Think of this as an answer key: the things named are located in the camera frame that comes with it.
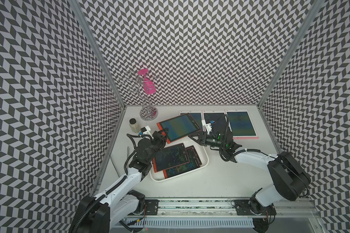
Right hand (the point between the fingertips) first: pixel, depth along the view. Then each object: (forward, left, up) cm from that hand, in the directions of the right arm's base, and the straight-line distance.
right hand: (189, 139), depth 77 cm
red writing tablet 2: (-3, +11, -18) cm, 21 cm away
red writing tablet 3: (-6, -4, -18) cm, 20 cm away
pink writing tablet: (+16, -5, +1) cm, 17 cm away
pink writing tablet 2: (+23, -40, -18) cm, 49 cm away
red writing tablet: (+6, +5, +2) cm, 8 cm away
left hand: (+4, +10, +4) cm, 12 cm away
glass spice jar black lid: (+19, +37, -8) cm, 42 cm away
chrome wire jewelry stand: (+49, +39, +2) cm, 62 cm away
